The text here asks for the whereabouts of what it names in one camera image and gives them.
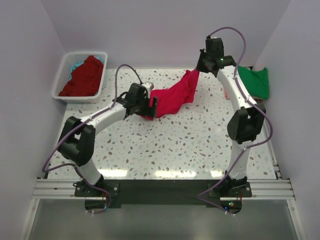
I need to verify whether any dark red t-shirt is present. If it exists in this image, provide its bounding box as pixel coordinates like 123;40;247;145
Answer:
59;55;104;97

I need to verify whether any pink red t-shirt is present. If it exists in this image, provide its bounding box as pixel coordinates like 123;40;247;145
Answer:
142;69;200;121

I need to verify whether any white plastic laundry basket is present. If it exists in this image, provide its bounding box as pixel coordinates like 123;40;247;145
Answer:
51;51;108;104

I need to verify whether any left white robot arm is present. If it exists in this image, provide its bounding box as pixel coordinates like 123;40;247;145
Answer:
57;82;157;197

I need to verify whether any light blue t-shirt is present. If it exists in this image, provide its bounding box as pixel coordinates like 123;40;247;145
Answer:
71;57;105;72

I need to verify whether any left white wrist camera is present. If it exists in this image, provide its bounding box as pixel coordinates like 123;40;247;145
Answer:
143;82;154;92

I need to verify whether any aluminium rail frame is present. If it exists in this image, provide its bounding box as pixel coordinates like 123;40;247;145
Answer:
19;142;307;240

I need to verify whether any folded green t-shirt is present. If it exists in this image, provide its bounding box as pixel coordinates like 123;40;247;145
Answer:
237;66;270;100

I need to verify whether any folded peach t-shirt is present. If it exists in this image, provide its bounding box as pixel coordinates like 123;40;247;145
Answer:
223;88;230;100

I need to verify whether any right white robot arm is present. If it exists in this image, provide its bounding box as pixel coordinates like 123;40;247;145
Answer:
196;36;266;197

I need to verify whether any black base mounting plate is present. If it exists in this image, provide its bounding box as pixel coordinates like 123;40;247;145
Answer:
73;179;253;214

